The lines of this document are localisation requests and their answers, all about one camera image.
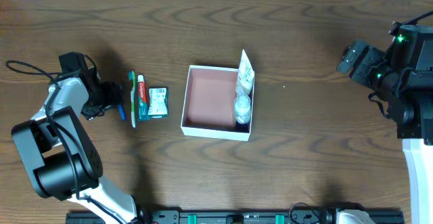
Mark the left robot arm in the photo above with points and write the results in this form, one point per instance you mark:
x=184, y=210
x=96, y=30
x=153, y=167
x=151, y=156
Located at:
x=58, y=155

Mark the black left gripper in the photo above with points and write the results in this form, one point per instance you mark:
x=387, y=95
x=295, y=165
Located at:
x=110, y=95

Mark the blue disposable razor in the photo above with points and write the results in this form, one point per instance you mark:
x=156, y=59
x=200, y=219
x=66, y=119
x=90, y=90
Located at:
x=121, y=112

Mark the white floral lotion tube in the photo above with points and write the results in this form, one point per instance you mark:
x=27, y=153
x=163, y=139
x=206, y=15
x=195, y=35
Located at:
x=246, y=74

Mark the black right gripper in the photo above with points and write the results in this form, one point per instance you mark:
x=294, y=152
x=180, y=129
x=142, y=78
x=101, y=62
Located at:
x=353, y=61

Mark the green and white soap packet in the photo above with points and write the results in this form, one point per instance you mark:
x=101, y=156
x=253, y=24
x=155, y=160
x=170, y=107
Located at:
x=158, y=107

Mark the clear pump soap bottle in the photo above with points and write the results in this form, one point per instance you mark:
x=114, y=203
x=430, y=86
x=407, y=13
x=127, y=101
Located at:
x=242, y=111

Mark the white box with pink interior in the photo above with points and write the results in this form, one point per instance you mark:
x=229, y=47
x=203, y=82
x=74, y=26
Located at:
x=208, y=107

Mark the green and white toothbrush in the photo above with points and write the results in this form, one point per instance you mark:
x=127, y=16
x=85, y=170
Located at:
x=132, y=78

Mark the black mounting rail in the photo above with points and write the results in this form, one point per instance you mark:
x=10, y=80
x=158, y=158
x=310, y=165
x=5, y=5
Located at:
x=299, y=213

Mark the red and teal toothpaste tube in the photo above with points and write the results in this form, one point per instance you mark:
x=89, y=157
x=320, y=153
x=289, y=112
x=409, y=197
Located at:
x=142, y=100

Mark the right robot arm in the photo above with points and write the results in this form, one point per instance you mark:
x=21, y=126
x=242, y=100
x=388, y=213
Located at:
x=401, y=82

